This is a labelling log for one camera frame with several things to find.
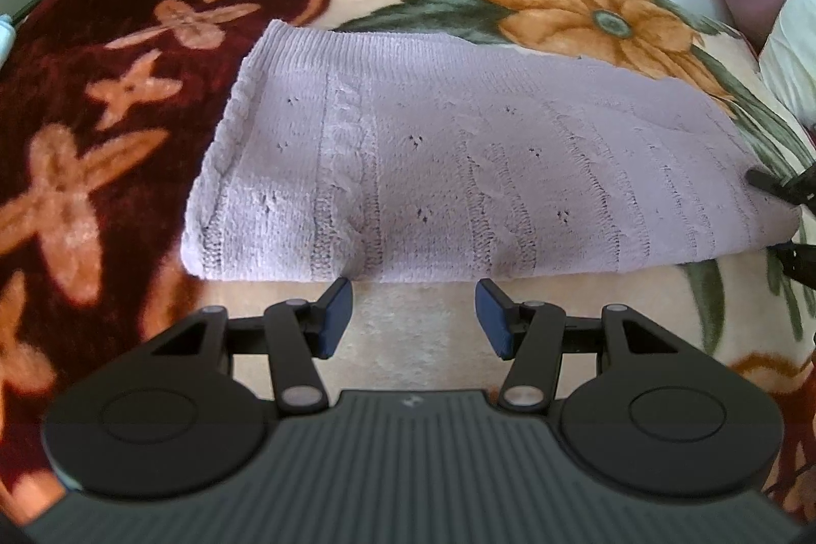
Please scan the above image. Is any mauve pillow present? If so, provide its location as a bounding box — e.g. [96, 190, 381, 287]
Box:
[699, 0, 793, 51]

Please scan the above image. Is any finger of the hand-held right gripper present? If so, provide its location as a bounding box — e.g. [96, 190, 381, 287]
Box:
[773, 240, 816, 293]
[747, 167, 816, 215]

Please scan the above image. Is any lilac knitted sweater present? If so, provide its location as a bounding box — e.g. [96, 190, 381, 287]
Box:
[180, 18, 802, 285]

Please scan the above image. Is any white pillow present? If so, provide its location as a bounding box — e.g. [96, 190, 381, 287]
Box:
[757, 0, 816, 127]

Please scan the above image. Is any light blue folded cloth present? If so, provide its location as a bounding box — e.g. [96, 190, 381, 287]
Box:
[0, 12, 17, 68]

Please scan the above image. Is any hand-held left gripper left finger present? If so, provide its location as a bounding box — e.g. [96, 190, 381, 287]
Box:
[149, 276, 354, 415]

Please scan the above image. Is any floral fleece blanket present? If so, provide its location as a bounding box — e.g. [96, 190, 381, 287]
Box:
[0, 0, 816, 527]

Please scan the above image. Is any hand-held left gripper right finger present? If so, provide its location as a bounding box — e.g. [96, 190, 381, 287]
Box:
[475, 277, 680, 412]

